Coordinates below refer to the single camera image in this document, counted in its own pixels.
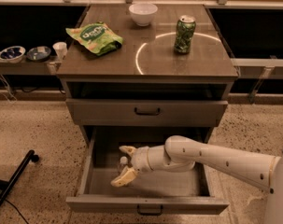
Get grey side shelf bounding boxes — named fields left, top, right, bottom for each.
left=0, top=56, right=61, bottom=76

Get clear plastic water bottle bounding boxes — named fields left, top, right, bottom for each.
left=117, top=156, right=130, bottom=175

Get black stand leg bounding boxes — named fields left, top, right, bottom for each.
left=0, top=150, right=39, bottom=207

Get dark blue bowl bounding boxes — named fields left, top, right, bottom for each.
left=26, top=46, right=51, bottom=62

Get grey drawer cabinet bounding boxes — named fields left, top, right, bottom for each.
left=58, top=4, right=237, bottom=140

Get white paper cup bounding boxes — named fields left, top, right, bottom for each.
left=52, top=42, right=67, bottom=61

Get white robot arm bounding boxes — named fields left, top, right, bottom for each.
left=111, top=135, right=283, bottom=224

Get green snack bag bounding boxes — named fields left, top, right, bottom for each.
left=65, top=21, right=123, bottom=56

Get grey open middle drawer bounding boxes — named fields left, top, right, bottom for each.
left=66, top=127, right=229, bottom=216

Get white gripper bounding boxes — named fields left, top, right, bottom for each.
left=111, top=146, right=152, bottom=188

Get green soda can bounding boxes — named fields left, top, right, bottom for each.
left=174, top=15, right=196, bottom=54

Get blue patterned bowl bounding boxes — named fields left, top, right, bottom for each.
left=0, top=46, right=25, bottom=63

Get grey upper drawer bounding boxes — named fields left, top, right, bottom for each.
left=66, top=99, right=228, bottom=127

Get white bowl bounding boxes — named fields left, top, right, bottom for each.
left=129, top=3, right=158, bottom=26

